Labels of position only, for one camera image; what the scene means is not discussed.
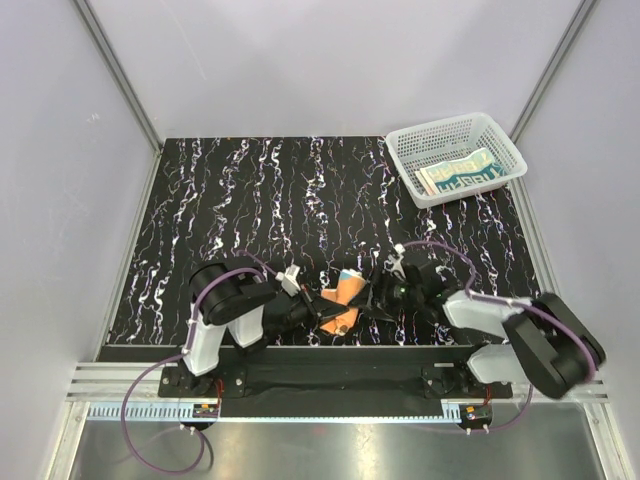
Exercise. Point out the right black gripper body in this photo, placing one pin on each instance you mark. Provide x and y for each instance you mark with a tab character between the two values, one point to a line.
395	294

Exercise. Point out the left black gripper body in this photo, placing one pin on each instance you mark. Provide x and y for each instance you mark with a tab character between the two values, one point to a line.
302	310

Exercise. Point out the orange dotted checkered towel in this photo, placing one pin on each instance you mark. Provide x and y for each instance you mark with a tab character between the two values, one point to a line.
350	284

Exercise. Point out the rabbit print towel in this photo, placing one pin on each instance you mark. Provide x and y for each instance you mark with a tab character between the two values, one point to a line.
479	167

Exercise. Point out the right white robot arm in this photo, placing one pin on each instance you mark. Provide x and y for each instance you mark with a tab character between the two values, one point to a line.
544	342

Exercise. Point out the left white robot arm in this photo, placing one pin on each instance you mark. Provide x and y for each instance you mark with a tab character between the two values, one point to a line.
233	297

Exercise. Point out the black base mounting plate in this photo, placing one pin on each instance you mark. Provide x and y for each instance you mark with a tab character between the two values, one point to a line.
432	371

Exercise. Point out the white plastic mesh basket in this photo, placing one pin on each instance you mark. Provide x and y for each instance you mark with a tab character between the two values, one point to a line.
453	158

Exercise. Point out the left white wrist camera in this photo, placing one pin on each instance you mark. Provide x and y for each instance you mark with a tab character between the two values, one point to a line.
288	279

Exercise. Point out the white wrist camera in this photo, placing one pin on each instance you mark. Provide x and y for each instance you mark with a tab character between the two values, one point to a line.
288	279
393	263

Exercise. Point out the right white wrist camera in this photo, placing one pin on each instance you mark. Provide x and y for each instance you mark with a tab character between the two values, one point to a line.
393	263

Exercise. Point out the aluminium frame rail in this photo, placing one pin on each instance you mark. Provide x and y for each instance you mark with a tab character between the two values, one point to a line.
143	392

